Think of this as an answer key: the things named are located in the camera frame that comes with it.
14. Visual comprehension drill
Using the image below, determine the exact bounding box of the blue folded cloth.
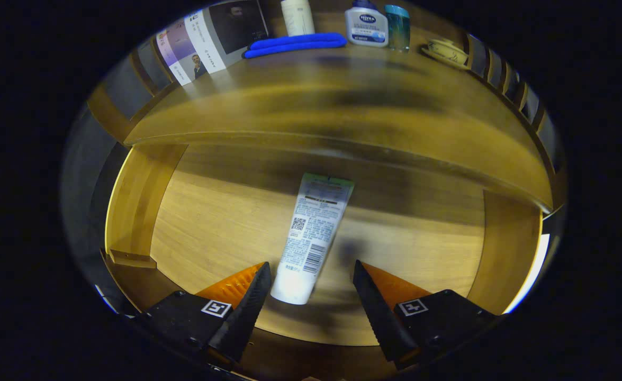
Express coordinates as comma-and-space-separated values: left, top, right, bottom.
242, 33, 347, 59

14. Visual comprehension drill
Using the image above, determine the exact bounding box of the ceramic lidded teacup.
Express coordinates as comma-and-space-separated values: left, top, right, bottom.
420, 38, 471, 71

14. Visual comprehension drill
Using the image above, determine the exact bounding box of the white book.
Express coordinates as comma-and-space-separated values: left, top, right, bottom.
184, 0, 270, 75

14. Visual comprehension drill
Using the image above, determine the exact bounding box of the wooden drawer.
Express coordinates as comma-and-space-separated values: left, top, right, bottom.
99, 142, 545, 381

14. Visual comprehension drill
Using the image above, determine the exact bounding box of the white pump bottle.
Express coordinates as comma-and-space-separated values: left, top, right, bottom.
281, 0, 315, 37

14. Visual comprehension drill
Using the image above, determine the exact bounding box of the white squeeze tube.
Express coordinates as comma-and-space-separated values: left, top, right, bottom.
270, 173, 355, 306

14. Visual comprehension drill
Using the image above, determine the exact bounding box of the wooden cabinet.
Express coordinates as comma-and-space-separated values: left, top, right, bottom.
86, 0, 568, 212

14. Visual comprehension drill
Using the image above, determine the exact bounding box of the teal bottle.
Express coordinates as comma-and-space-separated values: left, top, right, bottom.
384, 4, 411, 52

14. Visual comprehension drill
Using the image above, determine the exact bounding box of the black backdrop cloth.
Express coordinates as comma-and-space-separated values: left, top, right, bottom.
59, 103, 131, 313

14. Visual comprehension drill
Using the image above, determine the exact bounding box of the wooden countertop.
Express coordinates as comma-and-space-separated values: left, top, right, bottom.
124, 11, 555, 213

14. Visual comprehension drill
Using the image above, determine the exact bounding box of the white lotion bottle blue cap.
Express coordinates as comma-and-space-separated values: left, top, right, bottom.
345, 0, 389, 48

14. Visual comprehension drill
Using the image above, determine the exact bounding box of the purple book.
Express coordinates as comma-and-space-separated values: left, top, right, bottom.
155, 20, 195, 87

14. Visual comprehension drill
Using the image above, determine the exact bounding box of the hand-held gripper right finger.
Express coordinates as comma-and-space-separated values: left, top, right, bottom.
352, 260, 502, 371

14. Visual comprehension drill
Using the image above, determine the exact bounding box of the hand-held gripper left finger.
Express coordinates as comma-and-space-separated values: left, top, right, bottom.
131, 261, 273, 371

